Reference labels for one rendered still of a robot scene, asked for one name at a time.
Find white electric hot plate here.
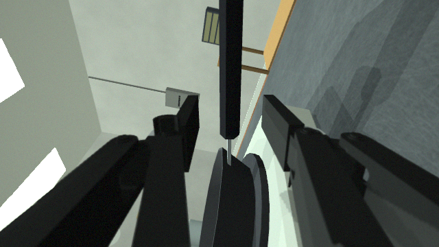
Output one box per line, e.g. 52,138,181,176
242,105,317,247

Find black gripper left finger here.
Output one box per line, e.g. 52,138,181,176
0,95,200,247

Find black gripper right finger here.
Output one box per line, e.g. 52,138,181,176
261,95,439,247

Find white plastic bottle with blue cap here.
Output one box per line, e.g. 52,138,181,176
189,219,202,247

